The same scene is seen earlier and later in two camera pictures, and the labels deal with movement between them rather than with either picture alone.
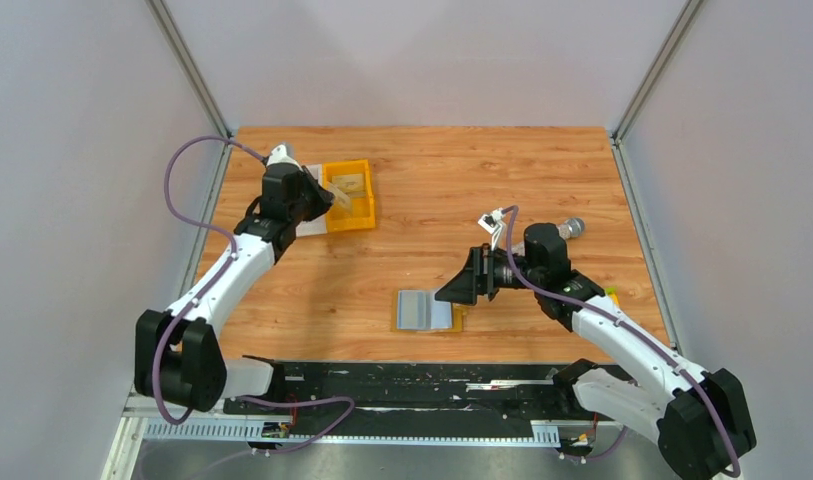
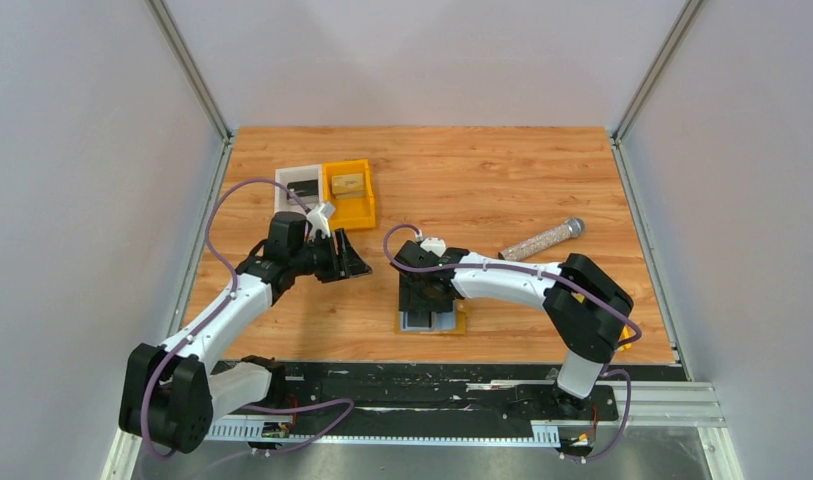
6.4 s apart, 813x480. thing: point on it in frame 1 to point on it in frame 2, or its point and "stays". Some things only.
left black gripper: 322,197 to 349,261
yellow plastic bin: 363,207 stays
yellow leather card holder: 418,311 stays
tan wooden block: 354,184 stays
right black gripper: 475,278 to 410,300
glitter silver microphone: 569,229 stays
